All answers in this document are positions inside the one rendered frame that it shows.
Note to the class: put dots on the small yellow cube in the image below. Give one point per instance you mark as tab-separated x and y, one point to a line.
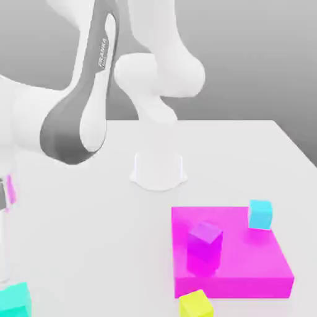
194	305

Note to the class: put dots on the small teal cube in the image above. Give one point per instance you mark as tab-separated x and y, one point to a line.
13	301

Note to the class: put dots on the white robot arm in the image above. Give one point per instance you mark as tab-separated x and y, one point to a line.
158	74

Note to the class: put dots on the small cyan cube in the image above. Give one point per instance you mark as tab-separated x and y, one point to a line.
260	215

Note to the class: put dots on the large magenta box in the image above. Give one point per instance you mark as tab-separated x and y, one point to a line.
252	262

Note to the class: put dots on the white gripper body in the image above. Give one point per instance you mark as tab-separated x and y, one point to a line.
4	242

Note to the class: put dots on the small purple cube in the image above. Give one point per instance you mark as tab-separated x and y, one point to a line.
203	250

